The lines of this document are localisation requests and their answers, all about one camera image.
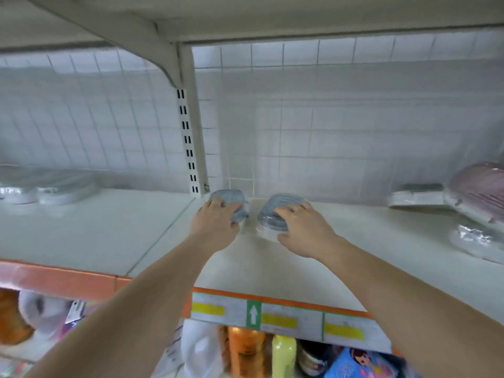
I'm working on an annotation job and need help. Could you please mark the pink soap dish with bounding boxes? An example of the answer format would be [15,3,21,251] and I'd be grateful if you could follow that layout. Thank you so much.
[445,161,504,233]

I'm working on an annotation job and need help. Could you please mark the yellow plastic bottle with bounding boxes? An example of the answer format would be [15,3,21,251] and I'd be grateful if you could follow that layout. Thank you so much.
[271,334,299,378]

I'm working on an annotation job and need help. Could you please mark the person's right hand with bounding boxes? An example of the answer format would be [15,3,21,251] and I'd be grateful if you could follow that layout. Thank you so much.
[273,202,343,260]

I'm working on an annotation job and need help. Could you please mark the blue product pack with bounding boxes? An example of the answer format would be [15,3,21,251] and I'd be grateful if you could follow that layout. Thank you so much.
[325,348,401,378]

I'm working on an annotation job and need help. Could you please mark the person's right forearm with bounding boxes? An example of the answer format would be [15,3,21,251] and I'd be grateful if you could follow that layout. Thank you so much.
[319,236,504,378]

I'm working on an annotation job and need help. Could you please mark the person's left forearm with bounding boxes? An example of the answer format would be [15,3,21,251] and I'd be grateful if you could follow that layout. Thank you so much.
[24,236,225,378]

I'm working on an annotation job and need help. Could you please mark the dark plastic bottle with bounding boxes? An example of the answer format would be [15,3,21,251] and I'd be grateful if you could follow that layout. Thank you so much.
[296,341,335,378]

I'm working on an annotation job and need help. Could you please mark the orange metal store shelving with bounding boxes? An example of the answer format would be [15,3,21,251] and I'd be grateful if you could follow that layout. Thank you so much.
[0,0,504,378]

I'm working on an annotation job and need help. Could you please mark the person's left hand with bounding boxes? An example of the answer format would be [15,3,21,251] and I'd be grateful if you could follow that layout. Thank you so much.
[189,196,251,257]

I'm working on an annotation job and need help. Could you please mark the yellow shelf price label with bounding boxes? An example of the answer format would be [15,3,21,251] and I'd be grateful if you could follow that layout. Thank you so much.
[323,312,393,355]
[261,303,324,342]
[191,292,247,328]

